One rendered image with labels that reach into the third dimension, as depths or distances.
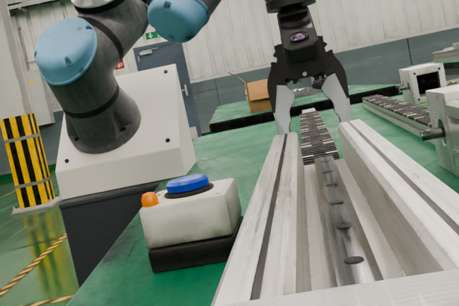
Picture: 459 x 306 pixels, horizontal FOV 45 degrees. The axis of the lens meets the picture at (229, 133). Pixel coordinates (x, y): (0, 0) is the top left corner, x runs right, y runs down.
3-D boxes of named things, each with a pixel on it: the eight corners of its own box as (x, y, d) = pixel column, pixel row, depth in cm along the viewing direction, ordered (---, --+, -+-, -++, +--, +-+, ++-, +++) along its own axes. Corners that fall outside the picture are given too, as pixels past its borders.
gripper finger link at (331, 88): (362, 123, 84) (330, 70, 84) (367, 127, 78) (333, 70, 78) (344, 134, 85) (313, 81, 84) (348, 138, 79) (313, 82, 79)
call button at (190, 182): (175, 197, 55) (170, 177, 55) (214, 190, 55) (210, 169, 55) (165, 206, 51) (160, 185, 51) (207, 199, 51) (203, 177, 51)
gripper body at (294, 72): (330, 76, 86) (315, -3, 85) (333, 76, 77) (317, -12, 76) (281, 85, 87) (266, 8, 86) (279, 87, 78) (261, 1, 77)
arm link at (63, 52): (46, 107, 107) (12, 53, 98) (85, 61, 115) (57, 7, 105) (95, 119, 103) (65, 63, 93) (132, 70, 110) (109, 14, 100)
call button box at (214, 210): (171, 246, 58) (158, 187, 57) (263, 231, 57) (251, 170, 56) (151, 274, 50) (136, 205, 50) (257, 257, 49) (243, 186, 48)
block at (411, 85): (399, 104, 161) (393, 72, 161) (439, 96, 160) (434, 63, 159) (406, 106, 151) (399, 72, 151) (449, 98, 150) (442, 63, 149)
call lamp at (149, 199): (145, 204, 51) (142, 191, 51) (160, 201, 51) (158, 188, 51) (140, 207, 50) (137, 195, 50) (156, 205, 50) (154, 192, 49)
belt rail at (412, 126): (363, 107, 176) (362, 98, 175) (376, 104, 175) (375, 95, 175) (440, 148, 81) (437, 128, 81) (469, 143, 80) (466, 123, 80)
